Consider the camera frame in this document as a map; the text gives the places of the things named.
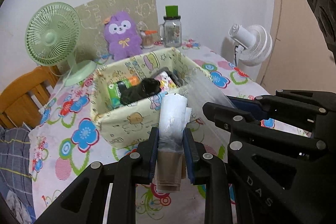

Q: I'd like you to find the white bag roll brown core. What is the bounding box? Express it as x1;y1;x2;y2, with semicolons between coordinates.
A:
155;93;192;193

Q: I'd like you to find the grey soft cloth bundle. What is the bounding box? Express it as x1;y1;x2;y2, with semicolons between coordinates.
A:
167;71;184;88

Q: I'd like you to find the yellow cartoon tissue pack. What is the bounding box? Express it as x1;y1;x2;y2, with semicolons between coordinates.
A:
154;71;178;91

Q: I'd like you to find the black soft cloth bundle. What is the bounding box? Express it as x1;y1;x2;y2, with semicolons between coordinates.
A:
120;78;161;105

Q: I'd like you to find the green orange packet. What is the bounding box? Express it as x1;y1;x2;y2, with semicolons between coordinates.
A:
107;76;140;109

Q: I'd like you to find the beige door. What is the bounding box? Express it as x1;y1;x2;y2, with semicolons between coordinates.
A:
257;0;335;94

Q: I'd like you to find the floral tablecloth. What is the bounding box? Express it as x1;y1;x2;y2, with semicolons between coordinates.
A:
29;40;266;223

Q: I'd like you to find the grey plaid bedding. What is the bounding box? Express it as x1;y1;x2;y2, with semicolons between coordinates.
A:
0;124;36;223

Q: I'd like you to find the white fan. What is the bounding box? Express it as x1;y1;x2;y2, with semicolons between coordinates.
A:
228;24;273;67

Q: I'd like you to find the yellow cartoon storage box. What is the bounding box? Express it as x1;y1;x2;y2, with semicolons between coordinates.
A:
89;48;210;149

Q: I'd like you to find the glass jar green lid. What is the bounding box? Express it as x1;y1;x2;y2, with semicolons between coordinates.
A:
158;6;182;48

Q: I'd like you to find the small cup with orange lid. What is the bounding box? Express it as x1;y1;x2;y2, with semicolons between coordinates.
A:
140;30;157;49

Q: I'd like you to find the purple plush toy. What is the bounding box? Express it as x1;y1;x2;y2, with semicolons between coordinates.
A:
104;11;142;61

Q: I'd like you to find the patterned cardboard panel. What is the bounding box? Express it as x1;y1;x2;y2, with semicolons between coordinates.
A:
75;0;158;62

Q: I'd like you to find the green desk fan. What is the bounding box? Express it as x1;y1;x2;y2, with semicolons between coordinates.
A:
25;2;96;86

